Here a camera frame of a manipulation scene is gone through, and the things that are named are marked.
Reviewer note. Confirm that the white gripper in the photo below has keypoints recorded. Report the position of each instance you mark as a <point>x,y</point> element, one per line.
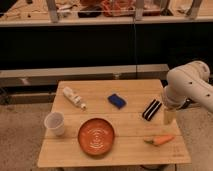
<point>169,115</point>

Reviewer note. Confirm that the orange ceramic bowl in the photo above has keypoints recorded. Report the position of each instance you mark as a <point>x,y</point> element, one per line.
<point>96,137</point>

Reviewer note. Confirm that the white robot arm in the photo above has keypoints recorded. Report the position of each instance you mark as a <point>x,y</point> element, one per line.
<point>189,81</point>

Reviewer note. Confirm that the orange carrot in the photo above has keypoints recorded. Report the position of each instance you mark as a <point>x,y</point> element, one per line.
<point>159,140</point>

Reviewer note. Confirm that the blue sponge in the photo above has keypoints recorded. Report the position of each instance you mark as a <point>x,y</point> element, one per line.
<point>117,101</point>

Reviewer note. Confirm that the wooden table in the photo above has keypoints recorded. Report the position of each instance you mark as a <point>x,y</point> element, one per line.
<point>131,129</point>

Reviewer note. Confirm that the white plastic bottle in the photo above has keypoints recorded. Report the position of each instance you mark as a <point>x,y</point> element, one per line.
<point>74,98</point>

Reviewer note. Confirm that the white plastic cup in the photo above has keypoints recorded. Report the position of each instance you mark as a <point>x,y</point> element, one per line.
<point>54,122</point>

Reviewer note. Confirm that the red object on shelf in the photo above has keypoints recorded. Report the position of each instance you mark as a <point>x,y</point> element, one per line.
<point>117,8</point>

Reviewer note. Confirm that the metal shelf rail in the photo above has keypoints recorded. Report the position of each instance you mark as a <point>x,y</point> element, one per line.
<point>51,76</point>

